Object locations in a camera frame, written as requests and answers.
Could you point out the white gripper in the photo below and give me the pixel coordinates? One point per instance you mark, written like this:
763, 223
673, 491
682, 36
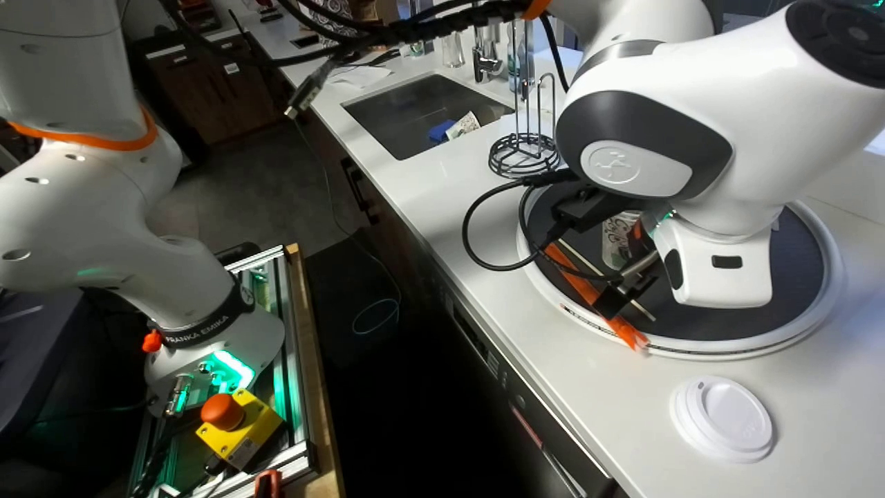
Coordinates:
702, 270

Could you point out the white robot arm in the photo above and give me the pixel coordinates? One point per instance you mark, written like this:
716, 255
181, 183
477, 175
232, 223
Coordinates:
716, 129

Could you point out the patterned paper cup on tray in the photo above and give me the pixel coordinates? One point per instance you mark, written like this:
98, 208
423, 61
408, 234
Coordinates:
618, 240

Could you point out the white cup lid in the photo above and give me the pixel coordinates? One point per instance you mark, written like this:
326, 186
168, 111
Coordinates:
722, 419

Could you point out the paper cup in sink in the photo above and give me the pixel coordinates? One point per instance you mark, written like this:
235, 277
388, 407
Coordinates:
462, 126

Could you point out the blue sponge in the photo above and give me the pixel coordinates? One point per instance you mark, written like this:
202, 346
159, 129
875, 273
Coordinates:
438, 133

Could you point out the chrome kitchen faucet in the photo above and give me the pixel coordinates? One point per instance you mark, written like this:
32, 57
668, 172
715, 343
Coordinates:
488, 61

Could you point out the stainless steel sink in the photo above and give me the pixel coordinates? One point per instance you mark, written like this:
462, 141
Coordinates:
402, 116

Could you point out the yellow emergency stop box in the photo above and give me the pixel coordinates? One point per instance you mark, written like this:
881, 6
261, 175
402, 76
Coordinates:
235, 426

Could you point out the dark wooden cabinet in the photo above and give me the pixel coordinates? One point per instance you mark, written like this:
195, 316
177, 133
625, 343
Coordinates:
204, 96

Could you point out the orange handled utensil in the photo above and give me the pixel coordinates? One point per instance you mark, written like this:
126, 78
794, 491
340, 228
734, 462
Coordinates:
590, 296

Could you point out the black wire paper towel holder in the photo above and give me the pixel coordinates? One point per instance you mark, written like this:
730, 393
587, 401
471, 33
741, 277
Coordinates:
528, 148

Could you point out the metal frame robot cart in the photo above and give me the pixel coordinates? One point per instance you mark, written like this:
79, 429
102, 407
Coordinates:
286, 375

